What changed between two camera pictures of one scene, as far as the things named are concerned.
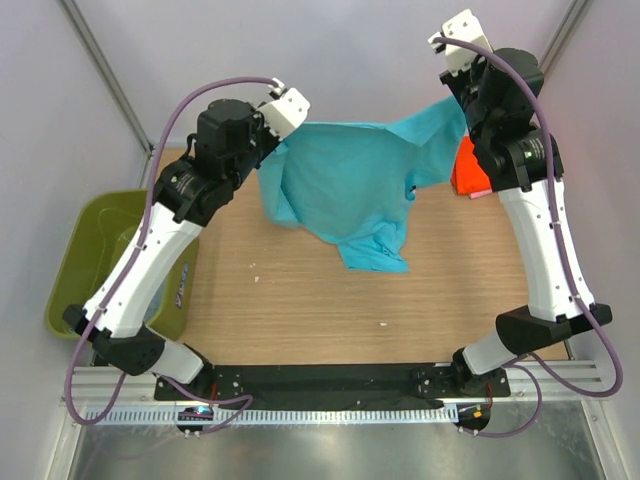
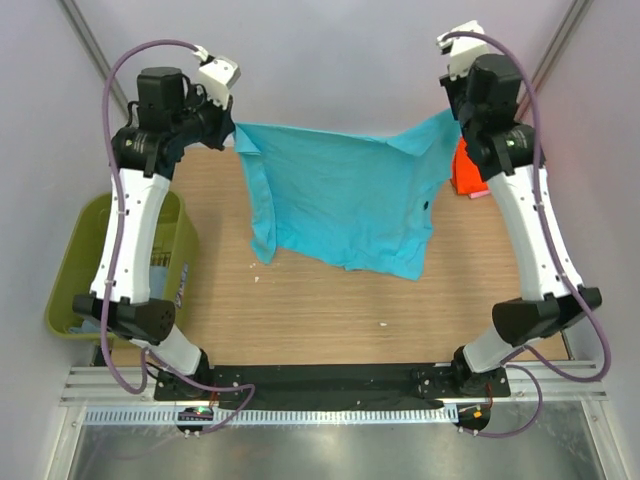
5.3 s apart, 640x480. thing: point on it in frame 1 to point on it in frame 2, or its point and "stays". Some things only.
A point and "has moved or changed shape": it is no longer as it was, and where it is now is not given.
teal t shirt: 354,183 has moved or changed shape
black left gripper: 257,121 to 224,122
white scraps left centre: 257,277 stays
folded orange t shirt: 467,174 stays
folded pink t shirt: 477,194 stays
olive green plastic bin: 96,230 stays
